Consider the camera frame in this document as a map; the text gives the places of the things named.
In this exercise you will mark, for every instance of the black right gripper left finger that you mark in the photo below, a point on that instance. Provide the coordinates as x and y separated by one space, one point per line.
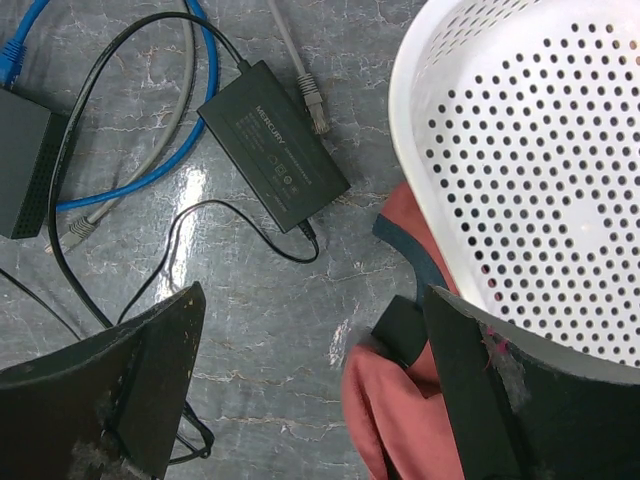
107 407

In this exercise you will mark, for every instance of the black power adapter brick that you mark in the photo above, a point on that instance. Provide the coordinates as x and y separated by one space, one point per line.
271 143

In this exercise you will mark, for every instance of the red cloth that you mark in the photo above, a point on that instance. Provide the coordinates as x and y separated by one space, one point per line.
392 402

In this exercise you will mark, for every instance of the black network switch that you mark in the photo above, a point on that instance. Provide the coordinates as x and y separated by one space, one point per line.
31 136

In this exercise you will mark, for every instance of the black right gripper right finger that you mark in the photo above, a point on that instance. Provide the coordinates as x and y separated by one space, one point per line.
525 407

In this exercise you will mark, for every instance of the white perforated plastic basket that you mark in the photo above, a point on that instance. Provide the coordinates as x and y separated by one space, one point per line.
516 124

